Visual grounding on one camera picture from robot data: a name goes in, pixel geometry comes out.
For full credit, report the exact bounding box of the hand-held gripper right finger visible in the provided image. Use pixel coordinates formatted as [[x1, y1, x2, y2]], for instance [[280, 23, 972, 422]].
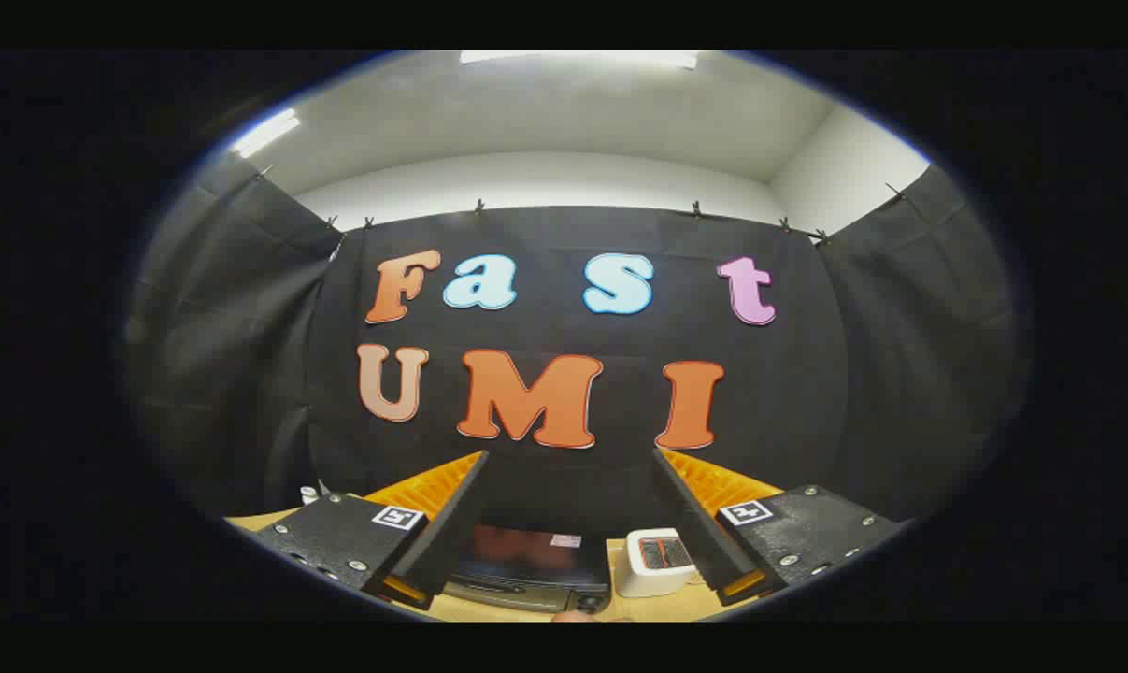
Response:
[[651, 447, 910, 609]]

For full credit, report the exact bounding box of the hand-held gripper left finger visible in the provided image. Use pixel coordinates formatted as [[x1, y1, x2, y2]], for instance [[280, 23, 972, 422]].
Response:
[[246, 450, 492, 613]]

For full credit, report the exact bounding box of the black toaster oven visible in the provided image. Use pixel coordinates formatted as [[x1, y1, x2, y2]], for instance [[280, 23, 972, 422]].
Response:
[[442, 523, 613, 615]]

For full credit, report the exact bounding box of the white toaster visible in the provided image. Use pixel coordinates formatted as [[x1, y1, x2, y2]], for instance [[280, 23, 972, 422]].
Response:
[[613, 528, 701, 599]]

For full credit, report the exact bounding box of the black backdrop cloth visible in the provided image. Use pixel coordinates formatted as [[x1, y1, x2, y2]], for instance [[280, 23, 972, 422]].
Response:
[[124, 154, 1032, 562]]

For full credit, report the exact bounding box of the long ceiling light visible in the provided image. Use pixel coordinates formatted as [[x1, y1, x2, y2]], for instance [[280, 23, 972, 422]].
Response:
[[459, 50, 701, 70], [230, 108, 302, 159]]

